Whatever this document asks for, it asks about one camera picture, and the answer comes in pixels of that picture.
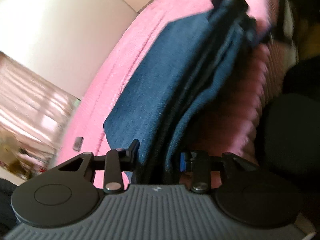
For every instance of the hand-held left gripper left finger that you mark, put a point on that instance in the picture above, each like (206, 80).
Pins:
(132, 150)

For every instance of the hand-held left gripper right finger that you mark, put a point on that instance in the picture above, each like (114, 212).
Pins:
(183, 163)

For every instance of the navy blue garment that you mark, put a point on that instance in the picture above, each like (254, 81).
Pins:
(162, 80)

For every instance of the black smartphone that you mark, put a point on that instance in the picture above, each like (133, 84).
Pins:
(78, 143)

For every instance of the pink ribbed blanket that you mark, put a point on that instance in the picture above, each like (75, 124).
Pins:
(120, 62)

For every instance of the black cloth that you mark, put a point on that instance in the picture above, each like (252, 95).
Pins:
(287, 130)

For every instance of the pink curtain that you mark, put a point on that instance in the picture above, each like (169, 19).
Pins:
(30, 100)

